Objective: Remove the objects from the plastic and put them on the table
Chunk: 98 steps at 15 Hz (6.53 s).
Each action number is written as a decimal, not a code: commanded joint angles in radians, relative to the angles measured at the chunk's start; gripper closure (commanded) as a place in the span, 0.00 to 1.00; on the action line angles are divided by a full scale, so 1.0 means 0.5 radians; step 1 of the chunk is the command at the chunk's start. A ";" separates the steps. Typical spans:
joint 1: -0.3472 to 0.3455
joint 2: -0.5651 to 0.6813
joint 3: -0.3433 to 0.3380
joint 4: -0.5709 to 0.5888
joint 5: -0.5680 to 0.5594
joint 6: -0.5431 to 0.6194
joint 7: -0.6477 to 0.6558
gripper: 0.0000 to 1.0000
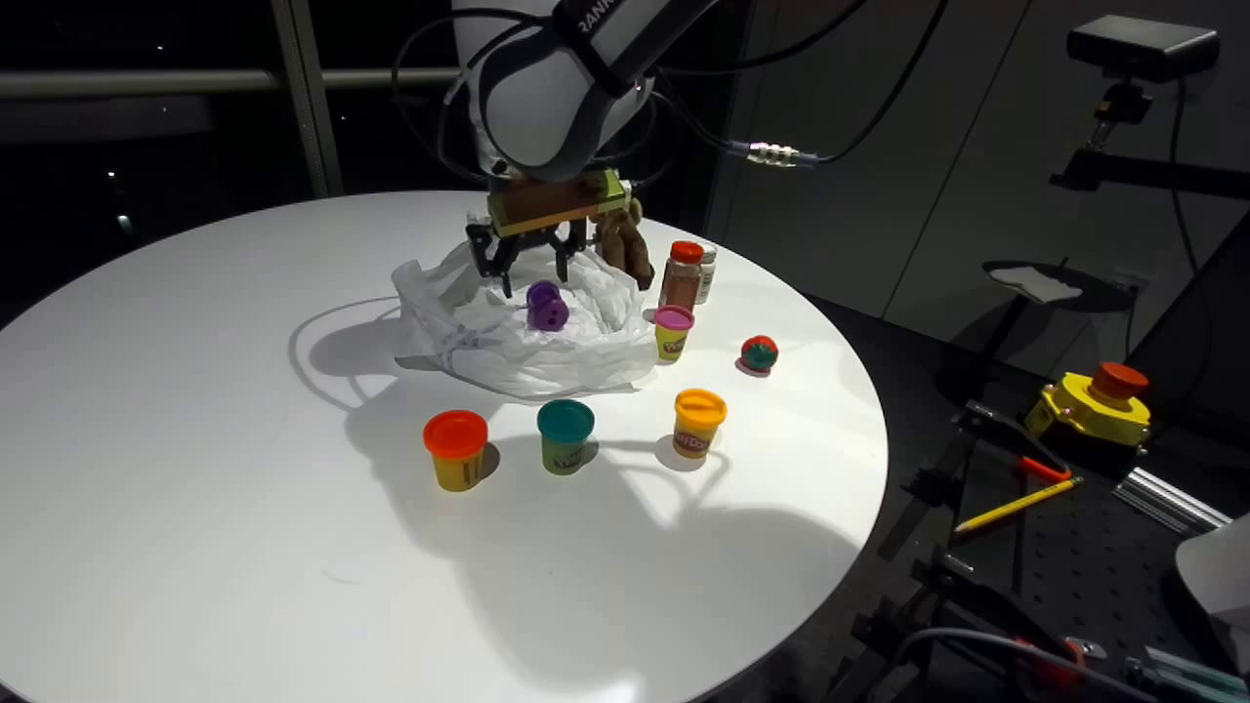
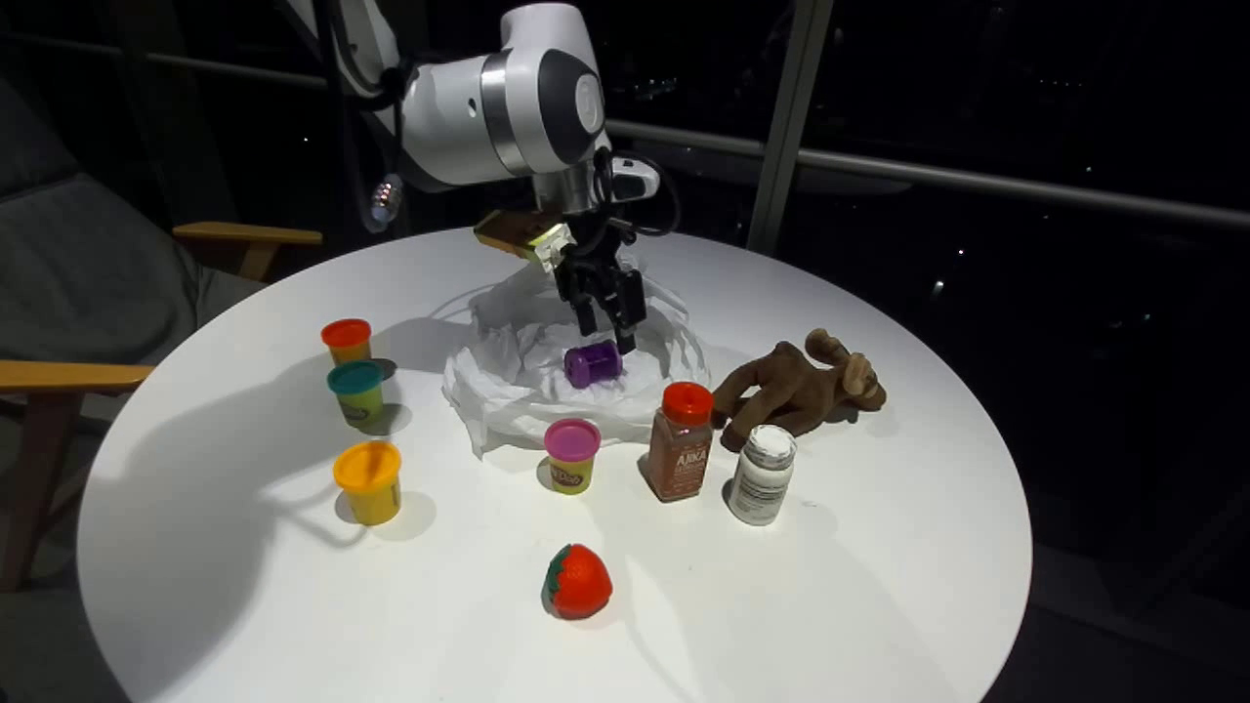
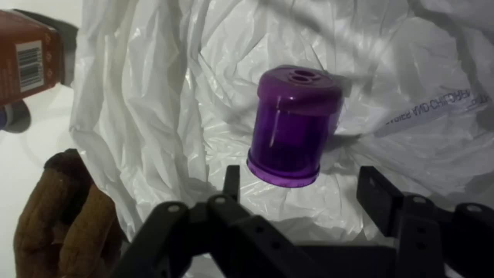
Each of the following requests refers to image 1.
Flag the aluminium profile rail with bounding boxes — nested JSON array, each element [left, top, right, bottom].
[[1123, 463, 1236, 533]]

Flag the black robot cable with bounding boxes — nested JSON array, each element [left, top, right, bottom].
[[640, 0, 952, 174]]

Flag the grey cable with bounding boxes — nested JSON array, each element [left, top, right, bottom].
[[892, 626, 1166, 703]]

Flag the yellow lid dough tub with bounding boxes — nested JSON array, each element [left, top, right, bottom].
[[668, 382, 729, 463]]

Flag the magenta lid dough tub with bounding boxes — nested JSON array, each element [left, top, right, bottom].
[[647, 301, 701, 368]]

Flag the teal tool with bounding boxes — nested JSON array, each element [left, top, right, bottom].
[[1145, 644, 1250, 698]]

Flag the white plastic bag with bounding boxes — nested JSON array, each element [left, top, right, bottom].
[[382, 236, 663, 400]]

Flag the grey window post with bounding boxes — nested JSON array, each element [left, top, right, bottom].
[[267, 0, 349, 197]]

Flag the black stand with white plate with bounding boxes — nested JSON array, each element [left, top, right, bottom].
[[979, 253, 1145, 394]]

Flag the yellow pencil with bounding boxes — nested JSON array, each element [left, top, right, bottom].
[[952, 472, 1082, 537]]

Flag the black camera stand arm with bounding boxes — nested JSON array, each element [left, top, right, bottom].
[[1050, 74, 1250, 205]]

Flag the red lid spice jar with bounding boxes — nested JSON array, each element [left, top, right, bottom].
[[658, 236, 710, 317]]

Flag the orange lid dough tub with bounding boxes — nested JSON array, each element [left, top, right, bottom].
[[420, 404, 495, 497]]

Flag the yellow emergency stop button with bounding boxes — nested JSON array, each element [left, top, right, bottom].
[[1025, 357, 1158, 449]]

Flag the brown plush monkey toy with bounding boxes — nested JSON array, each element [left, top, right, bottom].
[[590, 202, 662, 294]]

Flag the teal lid dough tub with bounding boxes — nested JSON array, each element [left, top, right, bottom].
[[530, 394, 602, 481]]

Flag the grey horizontal window rail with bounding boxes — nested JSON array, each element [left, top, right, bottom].
[[0, 62, 464, 104]]

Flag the red handled screwdriver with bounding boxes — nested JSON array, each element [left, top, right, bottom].
[[963, 400, 1077, 489]]

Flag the black optical breadboard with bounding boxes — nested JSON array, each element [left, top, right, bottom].
[[727, 295, 1250, 703]]

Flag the white rounded device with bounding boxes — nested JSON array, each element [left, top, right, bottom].
[[1171, 512, 1250, 639]]

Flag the purple plastic tub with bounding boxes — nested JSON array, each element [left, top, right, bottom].
[[525, 277, 576, 334]]

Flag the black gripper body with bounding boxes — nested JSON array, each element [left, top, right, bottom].
[[463, 209, 604, 271]]

